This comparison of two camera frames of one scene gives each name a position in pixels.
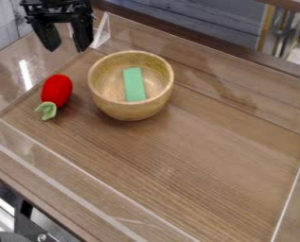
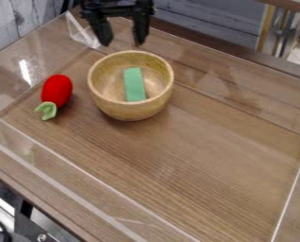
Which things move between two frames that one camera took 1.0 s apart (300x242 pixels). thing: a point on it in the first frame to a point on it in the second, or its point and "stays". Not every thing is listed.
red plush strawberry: [57, 92] stays
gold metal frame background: [282, 29] stays
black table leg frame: [25, 226] stays
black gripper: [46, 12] to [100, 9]
